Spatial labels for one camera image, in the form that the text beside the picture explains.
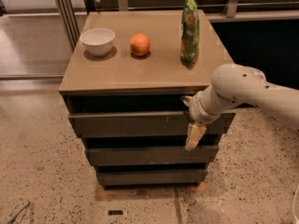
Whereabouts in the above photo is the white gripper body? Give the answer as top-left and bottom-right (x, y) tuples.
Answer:
(189, 91), (220, 125)

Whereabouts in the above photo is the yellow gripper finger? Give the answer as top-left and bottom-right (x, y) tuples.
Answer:
(180, 95), (192, 106)
(185, 123), (206, 150)

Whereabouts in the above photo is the grey drawer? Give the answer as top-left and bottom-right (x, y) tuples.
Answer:
(68, 109), (236, 139)
(86, 145), (219, 166)
(97, 169), (207, 186)

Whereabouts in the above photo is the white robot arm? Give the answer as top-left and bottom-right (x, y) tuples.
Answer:
(181, 63), (299, 150)

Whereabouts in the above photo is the grey drawer cabinet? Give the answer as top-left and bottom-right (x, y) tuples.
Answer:
(59, 11), (234, 174)

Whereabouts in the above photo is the orange fruit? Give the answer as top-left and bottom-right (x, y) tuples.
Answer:
(129, 34), (150, 57)

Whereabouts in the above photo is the green chip bag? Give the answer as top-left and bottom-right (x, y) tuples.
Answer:
(180, 0), (200, 64)

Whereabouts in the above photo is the white ceramic bowl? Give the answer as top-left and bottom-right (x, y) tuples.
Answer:
(79, 28), (115, 57)

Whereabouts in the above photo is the black floor marker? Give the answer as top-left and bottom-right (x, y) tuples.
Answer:
(108, 210), (123, 216)

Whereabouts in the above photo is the grey rod on floor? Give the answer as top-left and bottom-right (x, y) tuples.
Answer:
(1, 202), (30, 224)

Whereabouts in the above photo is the white cable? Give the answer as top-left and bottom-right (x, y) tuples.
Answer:
(292, 184), (299, 224)

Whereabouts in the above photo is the metal railing frame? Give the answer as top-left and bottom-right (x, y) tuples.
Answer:
(56, 0), (299, 47)

